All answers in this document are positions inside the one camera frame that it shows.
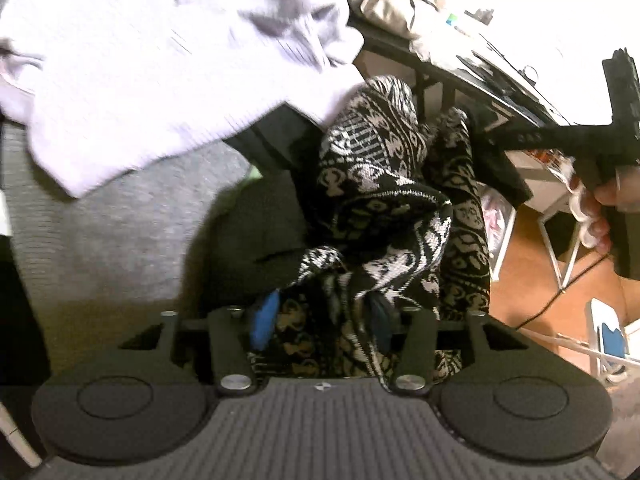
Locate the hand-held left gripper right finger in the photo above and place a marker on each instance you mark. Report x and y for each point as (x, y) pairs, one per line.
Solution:
(380, 325)

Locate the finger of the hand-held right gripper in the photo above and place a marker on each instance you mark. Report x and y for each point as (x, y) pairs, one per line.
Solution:
(540, 136)

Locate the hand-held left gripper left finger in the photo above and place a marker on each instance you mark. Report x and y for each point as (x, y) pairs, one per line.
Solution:
(265, 320)

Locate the black white patterned pants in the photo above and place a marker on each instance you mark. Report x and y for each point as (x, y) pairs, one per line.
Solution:
(375, 170)

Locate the grey knit sweater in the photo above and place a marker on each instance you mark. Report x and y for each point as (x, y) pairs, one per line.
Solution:
(100, 235)

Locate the person's right hand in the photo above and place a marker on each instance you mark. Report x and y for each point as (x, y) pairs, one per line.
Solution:
(605, 195)

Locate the plain black garment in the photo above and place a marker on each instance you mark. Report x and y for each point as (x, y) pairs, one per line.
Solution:
(260, 230)

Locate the black desk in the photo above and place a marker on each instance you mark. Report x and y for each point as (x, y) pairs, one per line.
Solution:
(430, 67)

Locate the beige bag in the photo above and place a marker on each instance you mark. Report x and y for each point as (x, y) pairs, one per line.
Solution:
(385, 5)

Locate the lilac garment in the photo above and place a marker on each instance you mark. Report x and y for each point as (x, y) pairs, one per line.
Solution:
(150, 60)

